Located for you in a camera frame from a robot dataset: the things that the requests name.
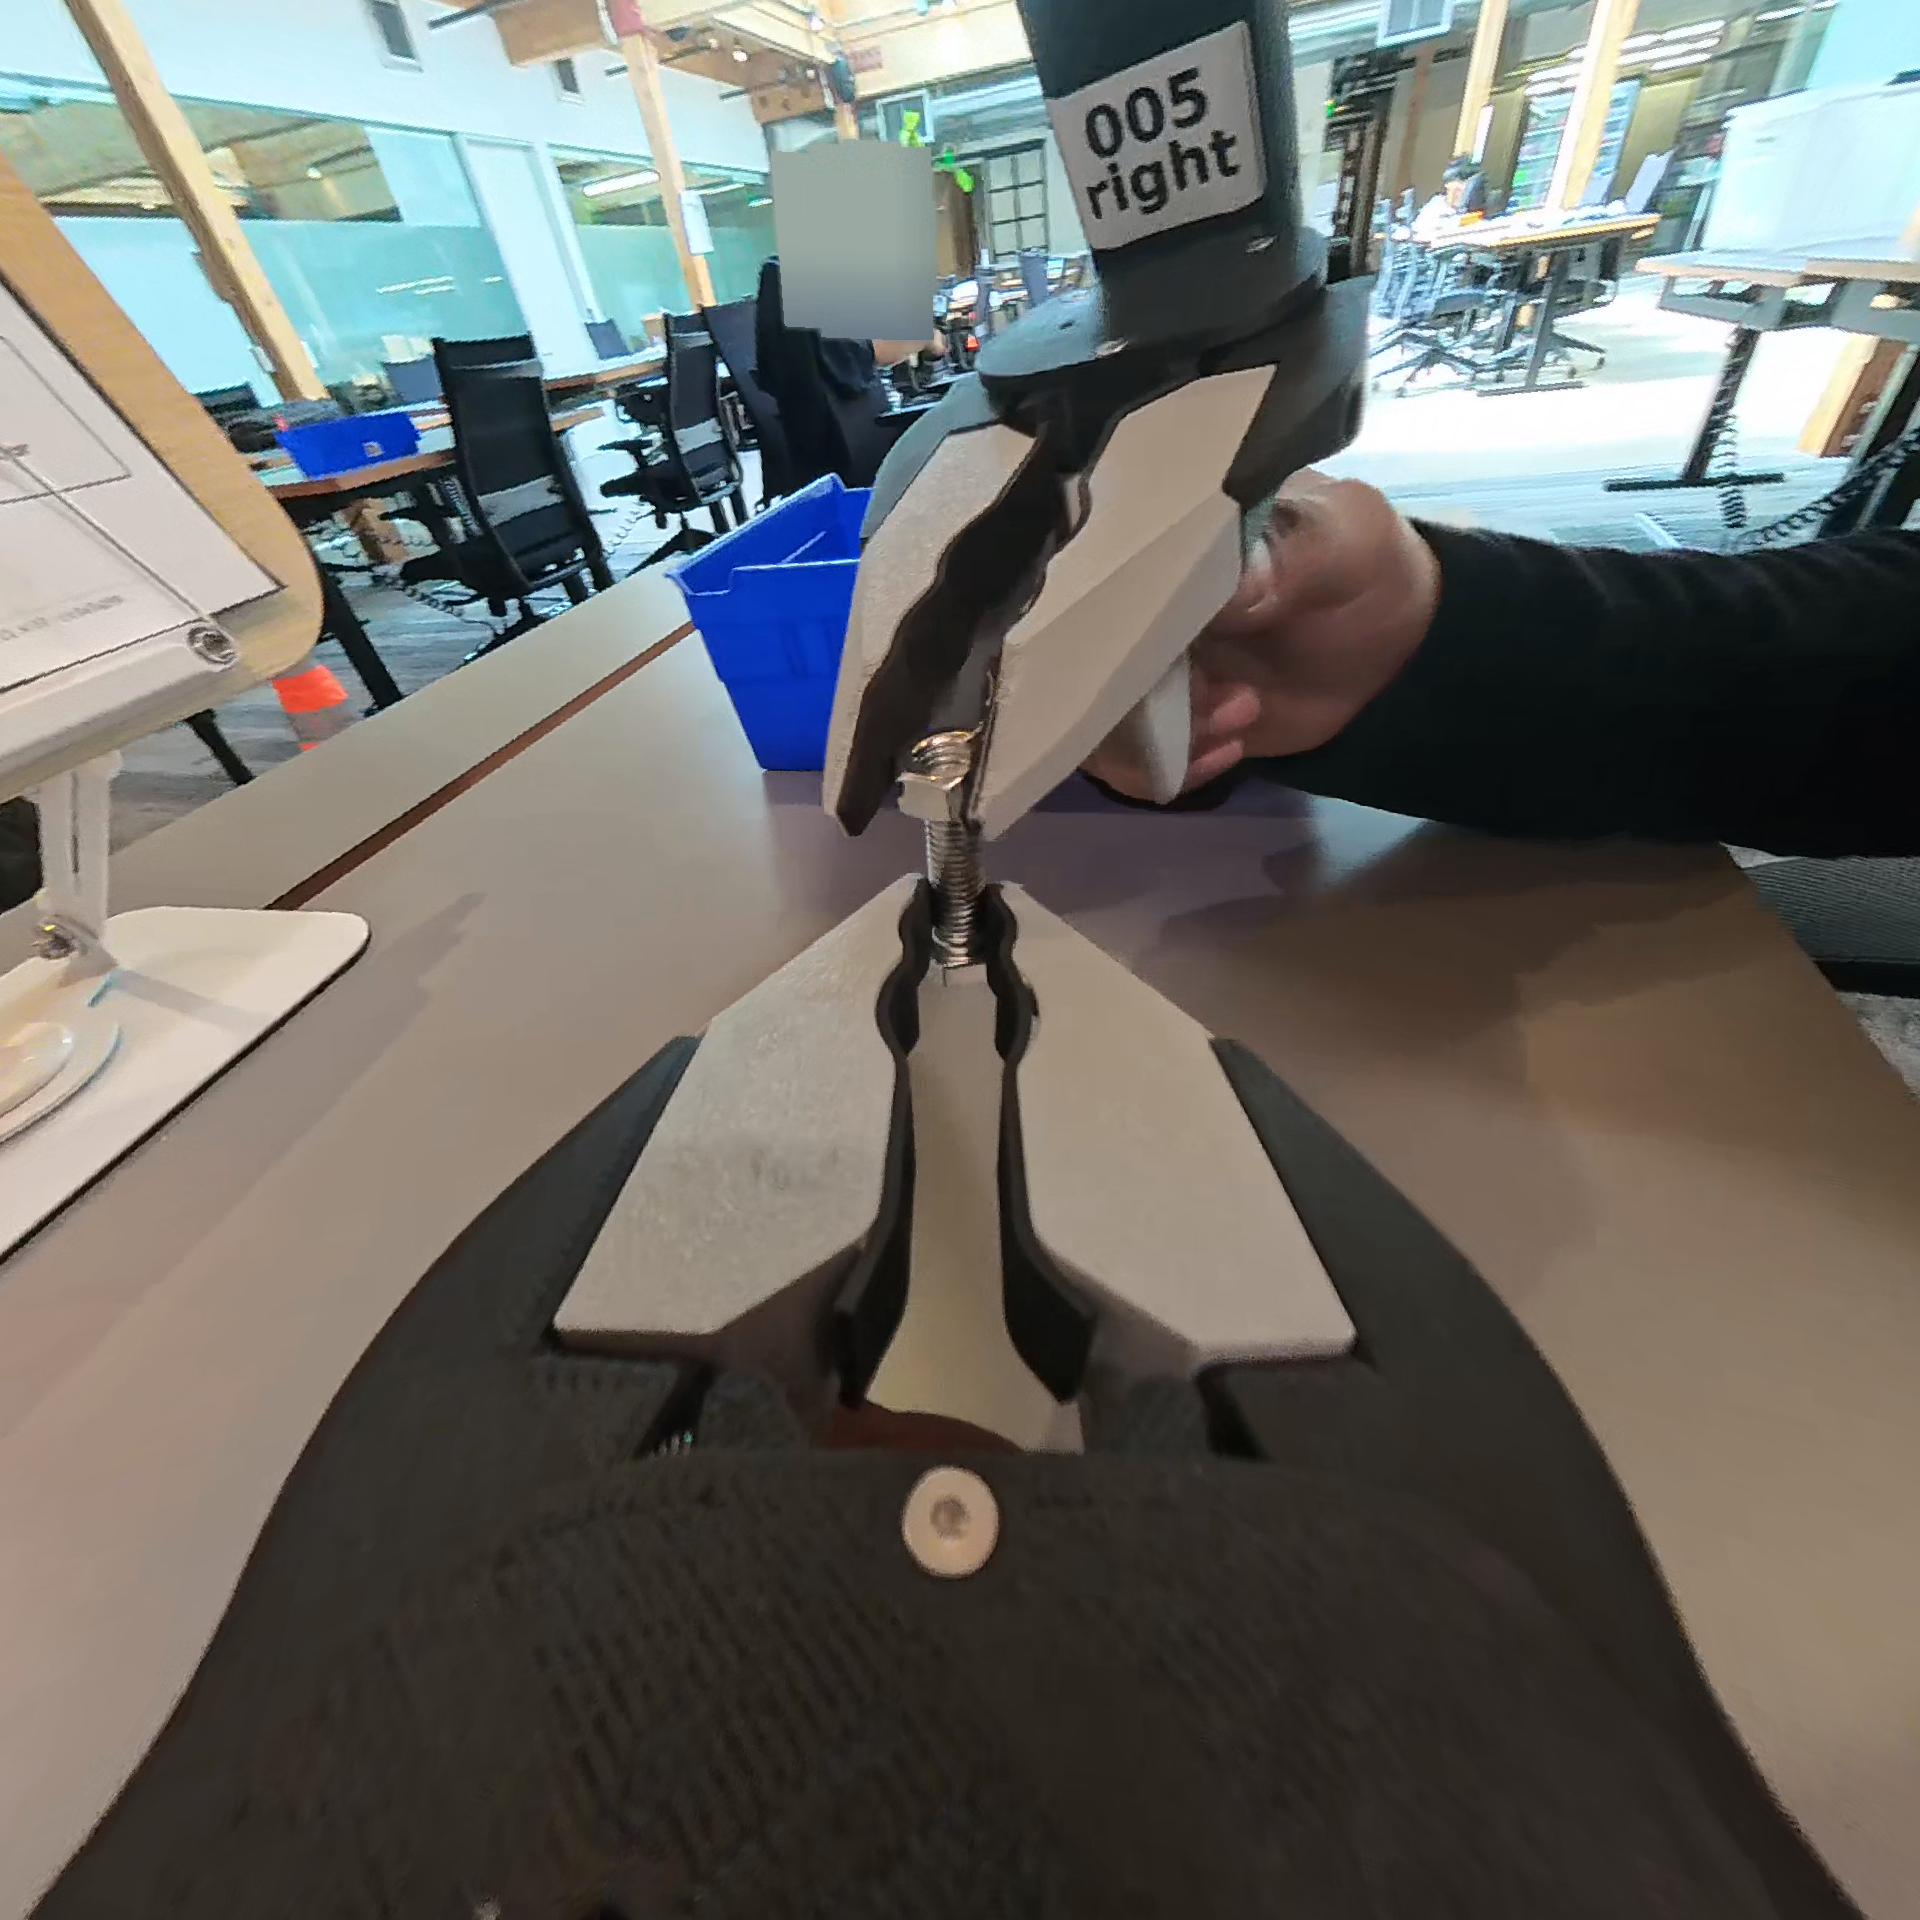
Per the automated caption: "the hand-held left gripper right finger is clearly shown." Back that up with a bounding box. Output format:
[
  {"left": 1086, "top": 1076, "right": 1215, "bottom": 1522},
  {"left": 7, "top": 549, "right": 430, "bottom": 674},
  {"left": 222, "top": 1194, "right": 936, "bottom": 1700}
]
[{"left": 987, "top": 877, "right": 1358, "bottom": 1405}]

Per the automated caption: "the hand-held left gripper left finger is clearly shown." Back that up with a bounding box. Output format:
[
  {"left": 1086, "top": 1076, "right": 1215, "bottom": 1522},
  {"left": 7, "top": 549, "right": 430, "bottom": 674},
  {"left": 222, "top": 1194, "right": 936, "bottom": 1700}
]
[{"left": 551, "top": 877, "right": 932, "bottom": 1416}]

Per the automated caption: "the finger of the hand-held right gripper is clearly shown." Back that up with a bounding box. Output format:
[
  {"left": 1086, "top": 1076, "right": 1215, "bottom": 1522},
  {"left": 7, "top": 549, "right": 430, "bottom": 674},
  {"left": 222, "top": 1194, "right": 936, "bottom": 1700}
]
[
  {"left": 966, "top": 364, "right": 1277, "bottom": 845},
  {"left": 822, "top": 425, "right": 1086, "bottom": 836}
]

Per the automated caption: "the blue plastic bin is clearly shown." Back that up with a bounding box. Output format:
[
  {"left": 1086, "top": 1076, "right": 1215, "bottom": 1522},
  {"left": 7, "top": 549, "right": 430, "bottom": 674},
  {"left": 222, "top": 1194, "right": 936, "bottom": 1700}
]
[
  {"left": 278, "top": 408, "right": 422, "bottom": 479},
  {"left": 669, "top": 472, "right": 874, "bottom": 778}
]

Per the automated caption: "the steel hex bolt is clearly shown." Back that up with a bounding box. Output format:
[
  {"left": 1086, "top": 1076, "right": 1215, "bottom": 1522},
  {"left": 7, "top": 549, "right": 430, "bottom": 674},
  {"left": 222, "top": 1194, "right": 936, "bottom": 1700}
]
[{"left": 923, "top": 787, "right": 991, "bottom": 984}]

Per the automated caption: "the person's right forearm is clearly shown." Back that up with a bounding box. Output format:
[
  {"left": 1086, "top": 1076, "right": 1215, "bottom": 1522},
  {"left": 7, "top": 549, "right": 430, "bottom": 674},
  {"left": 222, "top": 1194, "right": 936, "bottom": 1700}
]
[{"left": 1260, "top": 520, "right": 1920, "bottom": 868}]

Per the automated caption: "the person's right hand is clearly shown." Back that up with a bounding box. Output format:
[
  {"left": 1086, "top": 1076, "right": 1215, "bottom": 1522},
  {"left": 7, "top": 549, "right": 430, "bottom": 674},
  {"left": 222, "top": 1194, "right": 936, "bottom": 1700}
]
[{"left": 1076, "top": 472, "right": 1438, "bottom": 815}]

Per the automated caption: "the black jacket on chair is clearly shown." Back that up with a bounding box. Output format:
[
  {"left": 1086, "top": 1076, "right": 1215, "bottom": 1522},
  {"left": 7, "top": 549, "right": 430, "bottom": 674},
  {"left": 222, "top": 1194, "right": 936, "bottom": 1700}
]
[{"left": 745, "top": 259, "right": 843, "bottom": 512}]

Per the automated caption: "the wooden edged office desk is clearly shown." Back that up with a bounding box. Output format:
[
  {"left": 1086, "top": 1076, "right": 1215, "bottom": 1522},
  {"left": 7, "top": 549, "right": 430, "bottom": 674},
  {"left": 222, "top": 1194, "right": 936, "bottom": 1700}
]
[
  {"left": 246, "top": 354, "right": 669, "bottom": 503},
  {"left": 1608, "top": 246, "right": 1920, "bottom": 499}
]

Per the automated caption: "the orange traffic cone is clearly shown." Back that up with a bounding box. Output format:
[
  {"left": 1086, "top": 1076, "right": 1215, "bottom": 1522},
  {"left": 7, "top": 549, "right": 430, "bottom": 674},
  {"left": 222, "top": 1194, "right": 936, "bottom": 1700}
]
[{"left": 267, "top": 658, "right": 356, "bottom": 753}]

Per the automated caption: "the white storage box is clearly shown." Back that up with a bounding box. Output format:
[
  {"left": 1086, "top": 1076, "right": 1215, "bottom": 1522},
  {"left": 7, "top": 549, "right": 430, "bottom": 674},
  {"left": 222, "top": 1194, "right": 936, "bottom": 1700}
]
[{"left": 1705, "top": 86, "right": 1920, "bottom": 263}]

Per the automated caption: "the black mesh office chair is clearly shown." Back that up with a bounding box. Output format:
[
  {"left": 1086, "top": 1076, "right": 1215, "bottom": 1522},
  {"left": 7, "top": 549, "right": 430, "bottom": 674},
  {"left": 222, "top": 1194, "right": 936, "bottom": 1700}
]
[{"left": 1745, "top": 854, "right": 1920, "bottom": 994}]

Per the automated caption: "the wooden display board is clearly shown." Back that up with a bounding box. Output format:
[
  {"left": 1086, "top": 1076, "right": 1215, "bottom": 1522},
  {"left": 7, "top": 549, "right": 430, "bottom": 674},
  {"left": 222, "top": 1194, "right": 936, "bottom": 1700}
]
[{"left": 0, "top": 153, "right": 330, "bottom": 737}]

